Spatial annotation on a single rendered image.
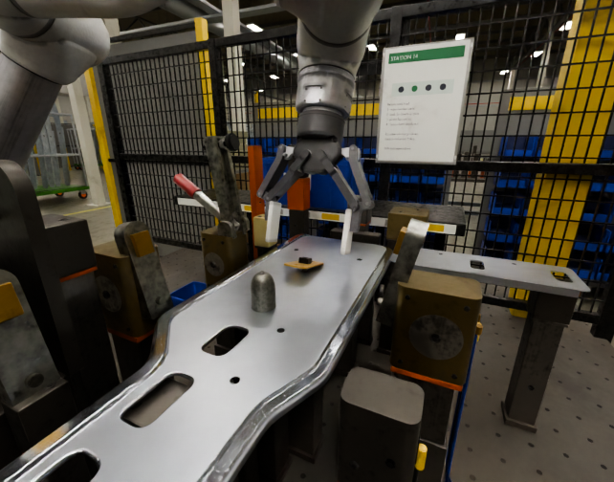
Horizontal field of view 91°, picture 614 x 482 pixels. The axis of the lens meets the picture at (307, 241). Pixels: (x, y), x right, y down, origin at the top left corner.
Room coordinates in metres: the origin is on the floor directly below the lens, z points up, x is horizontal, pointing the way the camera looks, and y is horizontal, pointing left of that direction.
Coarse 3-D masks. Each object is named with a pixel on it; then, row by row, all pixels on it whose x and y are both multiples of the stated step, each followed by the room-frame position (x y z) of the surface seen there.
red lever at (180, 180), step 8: (176, 176) 0.57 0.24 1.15; (184, 176) 0.57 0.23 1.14; (176, 184) 0.57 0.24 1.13; (184, 184) 0.56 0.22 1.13; (192, 184) 0.56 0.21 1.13; (192, 192) 0.55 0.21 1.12; (200, 192) 0.56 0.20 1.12; (200, 200) 0.55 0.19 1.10; (208, 200) 0.55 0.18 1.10; (208, 208) 0.54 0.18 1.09; (216, 208) 0.54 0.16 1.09; (216, 216) 0.53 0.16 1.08
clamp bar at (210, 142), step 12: (216, 144) 0.52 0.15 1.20; (228, 144) 0.51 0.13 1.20; (216, 156) 0.51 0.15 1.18; (228, 156) 0.54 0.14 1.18; (216, 168) 0.51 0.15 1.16; (228, 168) 0.54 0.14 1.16; (216, 180) 0.52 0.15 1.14; (228, 180) 0.54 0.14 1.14; (216, 192) 0.52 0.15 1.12; (228, 192) 0.53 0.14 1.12; (228, 204) 0.51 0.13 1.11; (240, 204) 0.54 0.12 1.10; (228, 216) 0.51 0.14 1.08; (240, 216) 0.53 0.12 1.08; (240, 228) 0.53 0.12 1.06
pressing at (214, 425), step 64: (320, 256) 0.53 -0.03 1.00; (384, 256) 0.54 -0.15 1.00; (192, 320) 0.32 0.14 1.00; (256, 320) 0.32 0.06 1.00; (320, 320) 0.32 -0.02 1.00; (128, 384) 0.21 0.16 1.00; (192, 384) 0.22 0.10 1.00; (256, 384) 0.22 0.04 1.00; (320, 384) 0.23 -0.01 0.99; (64, 448) 0.16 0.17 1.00; (128, 448) 0.16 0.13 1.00; (192, 448) 0.16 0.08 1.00
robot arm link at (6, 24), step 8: (0, 0) 0.53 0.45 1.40; (8, 0) 0.53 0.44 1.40; (0, 8) 0.55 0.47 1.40; (8, 8) 0.55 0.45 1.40; (16, 8) 0.54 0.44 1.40; (0, 16) 0.58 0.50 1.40; (8, 16) 0.58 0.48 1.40; (16, 16) 0.57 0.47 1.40; (24, 16) 0.57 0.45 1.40; (0, 24) 0.60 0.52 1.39; (8, 24) 0.59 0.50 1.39; (16, 24) 0.59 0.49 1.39; (24, 24) 0.60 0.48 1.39; (32, 24) 0.61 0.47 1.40; (40, 24) 0.62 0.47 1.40; (48, 24) 0.64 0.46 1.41; (8, 32) 0.63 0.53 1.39; (16, 32) 0.62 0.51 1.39; (24, 32) 0.62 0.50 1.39; (32, 32) 0.63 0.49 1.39; (40, 32) 0.64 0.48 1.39
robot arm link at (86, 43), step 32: (0, 32) 0.66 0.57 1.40; (64, 32) 0.67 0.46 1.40; (96, 32) 0.74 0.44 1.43; (0, 64) 0.67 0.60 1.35; (32, 64) 0.67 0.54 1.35; (64, 64) 0.70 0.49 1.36; (96, 64) 0.79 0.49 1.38; (0, 96) 0.67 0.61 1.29; (32, 96) 0.69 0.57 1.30; (0, 128) 0.67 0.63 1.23; (32, 128) 0.70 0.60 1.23
